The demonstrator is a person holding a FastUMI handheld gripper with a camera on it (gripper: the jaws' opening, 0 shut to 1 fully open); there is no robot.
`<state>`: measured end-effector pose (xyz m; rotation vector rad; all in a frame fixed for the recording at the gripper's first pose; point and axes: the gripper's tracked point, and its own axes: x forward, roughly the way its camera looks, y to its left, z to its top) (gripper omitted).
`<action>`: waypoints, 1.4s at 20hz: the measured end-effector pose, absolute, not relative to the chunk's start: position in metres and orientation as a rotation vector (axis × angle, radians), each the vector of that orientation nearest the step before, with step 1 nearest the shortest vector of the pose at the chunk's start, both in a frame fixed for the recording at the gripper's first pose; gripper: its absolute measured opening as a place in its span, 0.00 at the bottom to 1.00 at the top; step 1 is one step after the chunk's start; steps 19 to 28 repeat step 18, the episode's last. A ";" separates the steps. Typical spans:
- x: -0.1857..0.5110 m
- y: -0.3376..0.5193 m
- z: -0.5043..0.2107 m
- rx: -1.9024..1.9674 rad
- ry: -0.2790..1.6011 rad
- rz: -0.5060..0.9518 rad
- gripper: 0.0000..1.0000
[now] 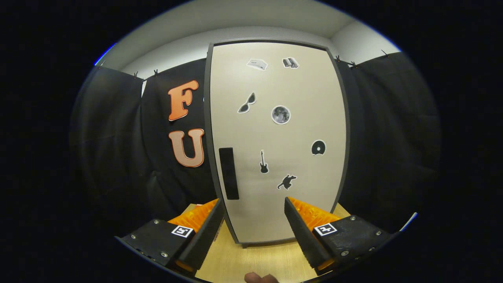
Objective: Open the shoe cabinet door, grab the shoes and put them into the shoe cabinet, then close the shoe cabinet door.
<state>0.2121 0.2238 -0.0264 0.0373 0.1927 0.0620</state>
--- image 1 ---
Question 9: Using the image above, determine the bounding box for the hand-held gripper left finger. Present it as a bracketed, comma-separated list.
[116, 198, 225, 276]

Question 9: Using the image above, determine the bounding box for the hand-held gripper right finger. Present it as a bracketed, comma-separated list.
[284, 197, 393, 276]

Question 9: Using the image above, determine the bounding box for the black door handle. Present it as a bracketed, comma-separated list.
[218, 147, 240, 200]

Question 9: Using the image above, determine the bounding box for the dark grey shoe cabinet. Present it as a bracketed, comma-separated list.
[203, 38, 351, 249]

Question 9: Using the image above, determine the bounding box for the row of black cloth clips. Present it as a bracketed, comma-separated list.
[100, 49, 390, 78]

